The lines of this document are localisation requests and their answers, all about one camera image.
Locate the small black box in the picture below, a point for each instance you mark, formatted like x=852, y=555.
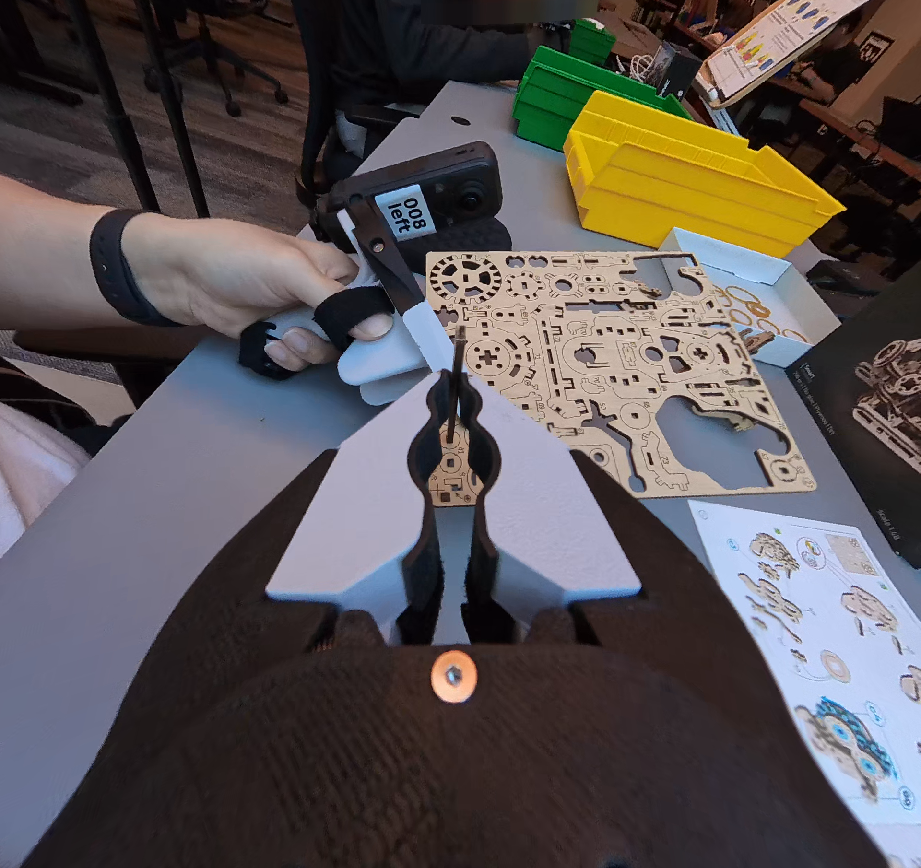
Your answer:
x=676, y=66

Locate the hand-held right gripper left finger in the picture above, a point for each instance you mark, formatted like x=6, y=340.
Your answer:
x=345, y=523

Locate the black foam mat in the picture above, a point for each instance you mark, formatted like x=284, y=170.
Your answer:
x=468, y=246

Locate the green plastic bin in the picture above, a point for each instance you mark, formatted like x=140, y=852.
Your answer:
x=591, y=41
x=561, y=91

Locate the black model kit box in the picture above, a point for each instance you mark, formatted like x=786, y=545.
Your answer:
x=849, y=415

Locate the yellow plastic bin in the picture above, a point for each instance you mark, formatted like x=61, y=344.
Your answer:
x=683, y=170

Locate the white cardboard tray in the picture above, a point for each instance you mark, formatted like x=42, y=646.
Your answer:
x=727, y=260

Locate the person's left hand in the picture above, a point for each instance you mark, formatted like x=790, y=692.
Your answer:
x=216, y=285

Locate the person's light clothing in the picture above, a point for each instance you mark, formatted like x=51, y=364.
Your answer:
x=29, y=479

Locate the white instruction booklet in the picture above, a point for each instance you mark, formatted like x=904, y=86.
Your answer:
x=791, y=630

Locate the pile of tan rubber bands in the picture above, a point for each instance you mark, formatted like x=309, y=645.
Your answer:
x=748, y=303

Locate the black metal table frame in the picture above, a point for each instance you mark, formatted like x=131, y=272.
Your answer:
x=155, y=127

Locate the person's left forearm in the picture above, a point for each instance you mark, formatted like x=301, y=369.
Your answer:
x=43, y=256

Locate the laser-cut plywood parts sheet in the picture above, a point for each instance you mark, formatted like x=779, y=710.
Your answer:
x=554, y=397

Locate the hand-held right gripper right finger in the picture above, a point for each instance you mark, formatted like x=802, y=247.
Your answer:
x=554, y=523

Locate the grey desk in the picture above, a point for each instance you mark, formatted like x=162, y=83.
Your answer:
x=216, y=451

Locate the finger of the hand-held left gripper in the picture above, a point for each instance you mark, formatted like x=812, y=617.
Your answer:
x=381, y=361
x=429, y=336

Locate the black wrist band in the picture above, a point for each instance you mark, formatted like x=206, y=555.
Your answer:
x=111, y=271

